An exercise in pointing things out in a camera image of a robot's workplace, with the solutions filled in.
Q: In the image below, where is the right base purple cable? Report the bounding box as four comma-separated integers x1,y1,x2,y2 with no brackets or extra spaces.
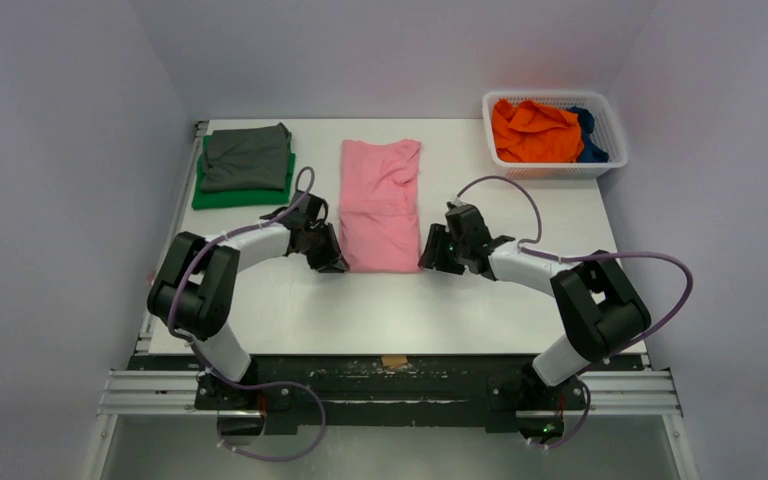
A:
524,378,592,452

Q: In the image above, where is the aluminium frame rail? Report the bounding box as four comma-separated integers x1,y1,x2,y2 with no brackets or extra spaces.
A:
99,119,700,479

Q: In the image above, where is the blue t shirt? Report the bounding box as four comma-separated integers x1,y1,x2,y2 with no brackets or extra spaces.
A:
568,106,610,164

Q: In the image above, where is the brown tape piece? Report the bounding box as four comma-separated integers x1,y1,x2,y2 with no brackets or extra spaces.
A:
381,355,409,369

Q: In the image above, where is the folded grey t shirt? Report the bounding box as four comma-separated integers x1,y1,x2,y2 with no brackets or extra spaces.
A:
200,123,292,193

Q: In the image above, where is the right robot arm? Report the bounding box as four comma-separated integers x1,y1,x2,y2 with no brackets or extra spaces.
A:
419,204,652,407

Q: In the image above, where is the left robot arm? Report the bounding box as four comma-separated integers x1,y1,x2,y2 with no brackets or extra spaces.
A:
147,191,350,409

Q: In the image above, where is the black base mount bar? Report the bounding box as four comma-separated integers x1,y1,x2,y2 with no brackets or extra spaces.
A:
125,352,647,439

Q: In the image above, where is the white plastic basket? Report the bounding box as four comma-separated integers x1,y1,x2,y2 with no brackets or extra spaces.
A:
482,90,628,179

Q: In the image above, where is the pink t shirt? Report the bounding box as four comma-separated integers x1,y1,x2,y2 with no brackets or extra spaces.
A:
339,139,422,274

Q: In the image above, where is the orange t shirt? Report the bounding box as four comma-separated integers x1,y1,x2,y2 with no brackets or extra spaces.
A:
491,99,584,164

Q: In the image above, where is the folded green t shirt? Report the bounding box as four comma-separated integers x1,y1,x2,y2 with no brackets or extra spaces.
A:
190,135,296,211

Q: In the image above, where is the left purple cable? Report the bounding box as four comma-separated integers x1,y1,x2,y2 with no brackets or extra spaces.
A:
166,166,327,463

